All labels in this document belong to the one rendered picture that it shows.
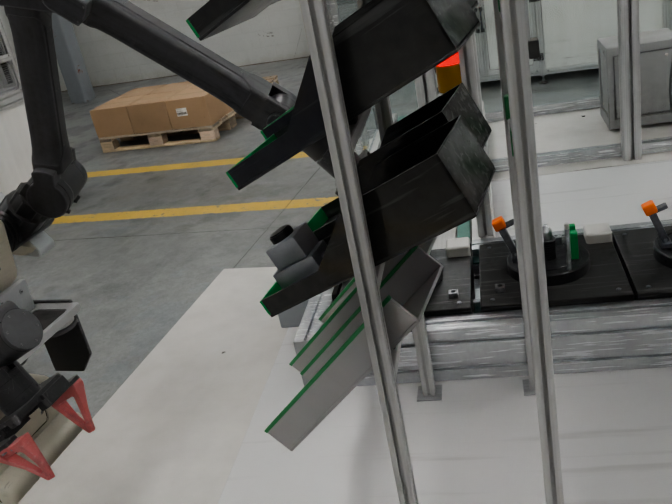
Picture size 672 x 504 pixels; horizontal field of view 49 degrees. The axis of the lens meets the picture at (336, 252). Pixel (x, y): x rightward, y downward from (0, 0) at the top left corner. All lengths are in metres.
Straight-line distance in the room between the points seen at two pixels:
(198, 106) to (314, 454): 5.63
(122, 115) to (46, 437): 5.66
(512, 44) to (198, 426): 0.87
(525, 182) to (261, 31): 9.41
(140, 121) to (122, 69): 4.23
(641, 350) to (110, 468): 0.87
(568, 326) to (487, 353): 0.14
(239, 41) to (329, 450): 9.24
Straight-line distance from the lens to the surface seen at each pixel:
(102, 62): 11.31
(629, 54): 2.07
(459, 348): 1.24
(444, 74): 1.40
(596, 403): 1.21
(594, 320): 1.22
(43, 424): 1.58
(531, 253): 0.75
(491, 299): 1.26
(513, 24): 0.68
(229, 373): 1.42
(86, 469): 1.32
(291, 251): 0.87
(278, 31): 9.98
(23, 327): 1.03
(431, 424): 1.19
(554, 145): 2.31
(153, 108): 6.86
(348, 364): 0.86
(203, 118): 6.65
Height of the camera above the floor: 1.59
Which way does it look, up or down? 24 degrees down
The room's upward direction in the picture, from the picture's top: 12 degrees counter-clockwise
